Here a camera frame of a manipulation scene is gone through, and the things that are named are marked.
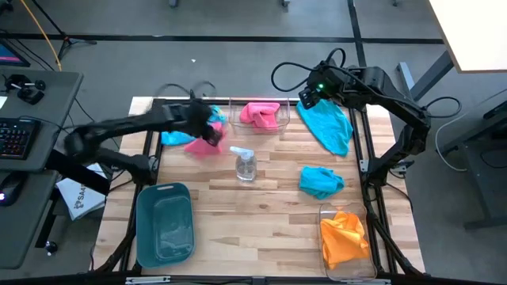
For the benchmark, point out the black computer mouse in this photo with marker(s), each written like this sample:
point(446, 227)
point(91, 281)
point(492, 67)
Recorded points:
point(10, 188)

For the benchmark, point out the black backlit keyboard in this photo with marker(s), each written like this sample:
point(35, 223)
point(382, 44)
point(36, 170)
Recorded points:
point(16, 136)

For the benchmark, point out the white table top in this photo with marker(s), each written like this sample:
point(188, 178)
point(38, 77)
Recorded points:
point(471, 31)

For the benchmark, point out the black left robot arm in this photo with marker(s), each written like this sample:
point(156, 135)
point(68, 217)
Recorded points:
point(119, 124)

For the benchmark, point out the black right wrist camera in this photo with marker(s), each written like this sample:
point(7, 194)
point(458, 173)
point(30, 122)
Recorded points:
point(308, 99)

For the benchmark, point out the black desk clamp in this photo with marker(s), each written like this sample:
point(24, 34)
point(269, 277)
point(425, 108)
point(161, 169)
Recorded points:
point(25, 89)

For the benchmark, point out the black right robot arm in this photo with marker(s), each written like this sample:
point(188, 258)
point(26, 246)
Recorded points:
point(396, 103)

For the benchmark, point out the clear plastic basket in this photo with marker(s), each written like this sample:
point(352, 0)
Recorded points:
point(348, 275)
point(283, 118)

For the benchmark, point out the grey table leg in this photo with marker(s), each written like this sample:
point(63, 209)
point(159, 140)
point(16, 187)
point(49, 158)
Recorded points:
point(424, 85)

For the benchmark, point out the monitor with pink screen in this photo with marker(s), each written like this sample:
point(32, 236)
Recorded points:
point(10, 55)

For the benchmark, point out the black metal table frame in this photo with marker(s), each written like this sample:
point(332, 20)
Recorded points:
point(358, 134)

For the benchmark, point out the black diagonal beam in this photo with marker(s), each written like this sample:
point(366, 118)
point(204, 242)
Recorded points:
point(79, 174)

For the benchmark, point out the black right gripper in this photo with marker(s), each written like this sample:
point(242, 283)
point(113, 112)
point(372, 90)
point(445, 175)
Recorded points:
point(322, 81)

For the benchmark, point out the white paper box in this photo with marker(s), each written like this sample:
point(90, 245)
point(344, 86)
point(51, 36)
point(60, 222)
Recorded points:
point(83, 198)

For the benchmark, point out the grey side desk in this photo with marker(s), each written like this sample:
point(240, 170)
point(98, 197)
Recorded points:
point(24, 221)

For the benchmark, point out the teal plastic basket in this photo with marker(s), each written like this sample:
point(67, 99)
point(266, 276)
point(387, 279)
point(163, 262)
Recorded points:
point(158, 225)

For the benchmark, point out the black round knob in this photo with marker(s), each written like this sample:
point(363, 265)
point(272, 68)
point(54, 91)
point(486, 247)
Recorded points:
point(51, 248)

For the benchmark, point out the pink microfiber towel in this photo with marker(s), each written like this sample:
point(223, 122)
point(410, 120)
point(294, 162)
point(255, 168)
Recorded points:
point(259, 115)
point(198, 149)

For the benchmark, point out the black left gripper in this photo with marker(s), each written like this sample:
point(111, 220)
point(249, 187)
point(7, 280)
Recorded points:
point(196, 116)

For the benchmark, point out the dark grey desk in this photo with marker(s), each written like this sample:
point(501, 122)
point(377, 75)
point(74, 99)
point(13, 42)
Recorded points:
point(487, 158)

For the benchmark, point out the clear plastic spray bottle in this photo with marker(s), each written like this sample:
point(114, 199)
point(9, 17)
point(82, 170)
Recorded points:
point(245, 164)

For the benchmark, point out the black tripod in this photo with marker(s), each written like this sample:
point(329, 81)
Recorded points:
point(65, 39)

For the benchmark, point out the teal microfiber towel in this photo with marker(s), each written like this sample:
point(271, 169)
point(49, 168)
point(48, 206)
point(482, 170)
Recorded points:
point(328, 126)
point(174, 138)
point(321, 182)

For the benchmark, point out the orange microfiber towel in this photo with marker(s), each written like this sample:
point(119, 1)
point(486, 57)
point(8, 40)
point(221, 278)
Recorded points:
point(342, 237)

